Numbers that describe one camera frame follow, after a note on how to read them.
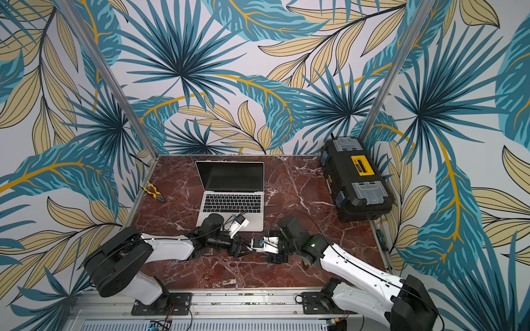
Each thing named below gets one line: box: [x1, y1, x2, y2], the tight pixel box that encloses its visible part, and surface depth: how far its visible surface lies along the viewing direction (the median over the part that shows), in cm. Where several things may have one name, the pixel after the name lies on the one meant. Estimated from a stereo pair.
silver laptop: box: [195, 160, 265, 233], surface depth 106 cm
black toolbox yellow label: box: [320, 136, 395, 223], surface depth 91 cm
